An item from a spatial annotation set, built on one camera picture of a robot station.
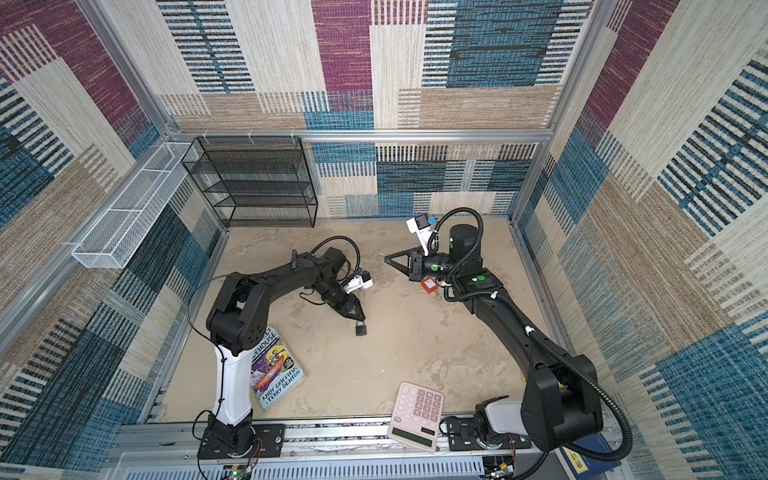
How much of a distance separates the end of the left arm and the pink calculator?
249 millimetres

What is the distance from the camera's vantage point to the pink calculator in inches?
28.5

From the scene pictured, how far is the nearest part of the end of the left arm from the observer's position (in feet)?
2.79
